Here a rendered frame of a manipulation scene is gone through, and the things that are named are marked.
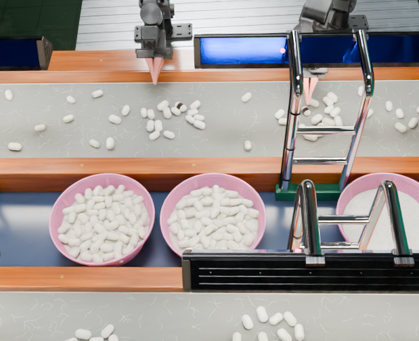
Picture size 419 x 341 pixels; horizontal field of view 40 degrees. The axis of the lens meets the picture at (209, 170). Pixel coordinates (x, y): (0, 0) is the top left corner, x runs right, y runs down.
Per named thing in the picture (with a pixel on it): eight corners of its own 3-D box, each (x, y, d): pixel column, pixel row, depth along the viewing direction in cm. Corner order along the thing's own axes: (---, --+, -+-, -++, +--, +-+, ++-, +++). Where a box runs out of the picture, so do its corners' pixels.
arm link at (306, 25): (315, 49, 149) (331, 3, 147) (285, 40, 151) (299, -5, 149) (322, 53, 160) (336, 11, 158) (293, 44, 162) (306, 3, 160)
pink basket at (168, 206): (151, 210, 156) (147, 191, 148) (241, 180, 161) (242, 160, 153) (182, 296, 141) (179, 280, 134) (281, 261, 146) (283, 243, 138)
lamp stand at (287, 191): (272, 145, 167) (283, 26, 131) (341, 145, 167) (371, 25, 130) (275, 201, 156) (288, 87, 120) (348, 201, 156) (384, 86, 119)
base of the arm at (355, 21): (373, 11, 188) (369, -3, 193) (312, 14, 189) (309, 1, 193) (368, 30, 195) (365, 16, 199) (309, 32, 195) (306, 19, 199)
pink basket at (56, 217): (67, 192, 160) (58, 173, 153) (162, 192, 159) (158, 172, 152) (49, 281, 145) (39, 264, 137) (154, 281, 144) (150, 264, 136)
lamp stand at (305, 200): (279, 271, 144) (294, 169, 108) (359, 272, 144) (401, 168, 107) (282, 346, 133) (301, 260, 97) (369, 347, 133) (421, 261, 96)
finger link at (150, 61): (170, 83, 161) (170, 49, 160) (145, 84, 161) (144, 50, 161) (172, 84, 168) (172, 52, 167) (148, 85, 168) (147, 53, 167)
